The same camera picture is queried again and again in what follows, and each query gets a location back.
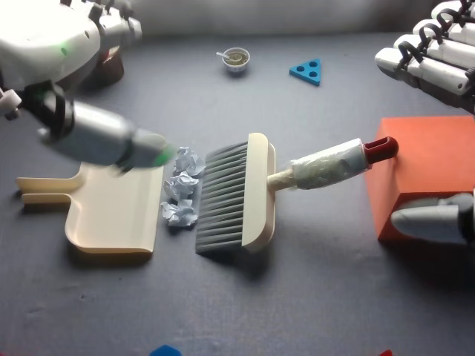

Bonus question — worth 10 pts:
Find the white paper ball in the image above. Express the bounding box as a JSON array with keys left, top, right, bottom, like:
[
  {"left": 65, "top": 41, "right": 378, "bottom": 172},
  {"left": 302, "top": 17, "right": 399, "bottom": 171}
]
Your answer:
[
  {"left": 160, "top": 199, "right": 200, "bottom": 228},
  {"left": 173, "top": 146, "right": 206, "bottom": 177},
  {"left": 163, "top": 171, "right": 202, "bottom": 203}
]

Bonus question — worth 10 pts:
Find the toy cupcake with cream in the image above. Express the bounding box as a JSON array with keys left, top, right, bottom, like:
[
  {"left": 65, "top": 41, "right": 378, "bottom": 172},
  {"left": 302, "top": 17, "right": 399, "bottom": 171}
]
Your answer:
[{"left": 98, "top": 46, "right": 125, "bottom": 81}]

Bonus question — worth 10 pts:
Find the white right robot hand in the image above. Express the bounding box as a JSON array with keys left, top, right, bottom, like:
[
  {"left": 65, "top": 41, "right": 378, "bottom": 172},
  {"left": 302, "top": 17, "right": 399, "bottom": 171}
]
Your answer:
[{"left": 373, "top": 0, "right": 475, "bottom": 246}]

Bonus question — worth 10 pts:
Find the grey table cloth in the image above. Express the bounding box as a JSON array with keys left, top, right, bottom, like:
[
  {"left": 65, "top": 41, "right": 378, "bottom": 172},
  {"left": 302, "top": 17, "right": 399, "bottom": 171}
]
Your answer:
[{"left": 0, "top": 31, "right": 475, "bottom": 356}]

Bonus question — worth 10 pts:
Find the blue triangle block with holes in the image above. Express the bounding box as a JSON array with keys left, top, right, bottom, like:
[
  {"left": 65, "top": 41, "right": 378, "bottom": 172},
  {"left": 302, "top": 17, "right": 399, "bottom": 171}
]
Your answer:
[{"left": 288, "top": 58, "right": 324, "bottom": 90}]

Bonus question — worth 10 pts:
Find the blue hexagon block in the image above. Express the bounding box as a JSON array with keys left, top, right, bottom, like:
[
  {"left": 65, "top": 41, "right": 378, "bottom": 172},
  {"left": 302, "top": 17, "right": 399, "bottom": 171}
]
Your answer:
[{"left": 148, "top": 343, "right": 183, "bottom": 356}]

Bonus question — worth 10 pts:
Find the small white cup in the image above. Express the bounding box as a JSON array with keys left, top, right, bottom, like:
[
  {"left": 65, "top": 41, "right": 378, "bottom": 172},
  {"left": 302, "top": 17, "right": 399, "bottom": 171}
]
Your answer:
[{"left": 223, "top": 47, "right": 251, "bottom": 77}]

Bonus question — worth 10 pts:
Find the cream plastic dustpan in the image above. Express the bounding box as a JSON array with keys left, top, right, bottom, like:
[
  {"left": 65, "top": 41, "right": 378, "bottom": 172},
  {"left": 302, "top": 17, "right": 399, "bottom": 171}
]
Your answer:
[{"left": 15, "top": 162, "right": 166, "bottom": 257}]

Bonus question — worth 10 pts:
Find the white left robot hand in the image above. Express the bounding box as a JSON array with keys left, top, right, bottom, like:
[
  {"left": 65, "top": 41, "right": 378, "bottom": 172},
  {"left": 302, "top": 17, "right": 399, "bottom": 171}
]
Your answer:
[{"left": 0, "top": 0, "right": 176, "bottom": 174}]

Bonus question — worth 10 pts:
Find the orange foam block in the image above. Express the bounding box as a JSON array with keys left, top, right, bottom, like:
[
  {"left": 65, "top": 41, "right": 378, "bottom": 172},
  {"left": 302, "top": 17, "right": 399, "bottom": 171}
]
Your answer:
[{"left": 364, "top": 116, "right": 475, "bottom": 244}]

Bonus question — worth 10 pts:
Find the cream brush with red handle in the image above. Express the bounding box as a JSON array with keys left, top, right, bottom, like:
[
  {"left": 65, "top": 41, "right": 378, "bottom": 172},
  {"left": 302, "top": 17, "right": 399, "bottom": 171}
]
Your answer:
[{"left": 194, "top": 132, "right": 400, "bottom": 257}]

